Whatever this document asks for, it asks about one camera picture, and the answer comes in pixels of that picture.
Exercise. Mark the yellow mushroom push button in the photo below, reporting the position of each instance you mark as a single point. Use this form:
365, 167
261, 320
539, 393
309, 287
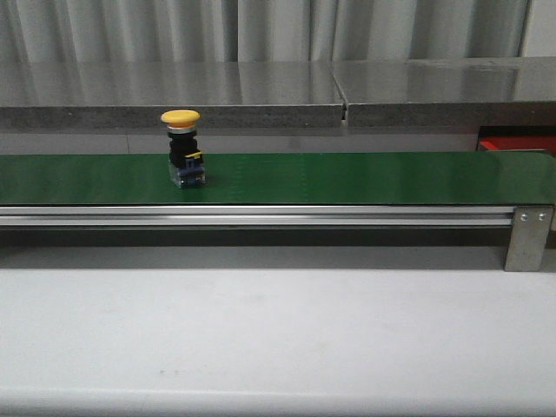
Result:
186, 165

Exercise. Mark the grey pleated curtain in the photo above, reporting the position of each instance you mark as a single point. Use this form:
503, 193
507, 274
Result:
258, 31

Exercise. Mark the aluminium conveyor side rail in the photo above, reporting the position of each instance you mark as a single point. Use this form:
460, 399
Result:
255, 216

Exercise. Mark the steel conveyor support bracket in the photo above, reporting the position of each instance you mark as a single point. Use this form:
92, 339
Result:
530, 230

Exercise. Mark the red plastic tray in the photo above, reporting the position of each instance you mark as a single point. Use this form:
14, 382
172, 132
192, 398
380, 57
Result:
518, 143

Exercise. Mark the left grey stone slab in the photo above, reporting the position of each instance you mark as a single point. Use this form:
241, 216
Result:
134, 95

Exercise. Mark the green conveyor belt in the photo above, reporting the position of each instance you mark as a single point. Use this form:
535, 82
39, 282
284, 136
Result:
400, 178

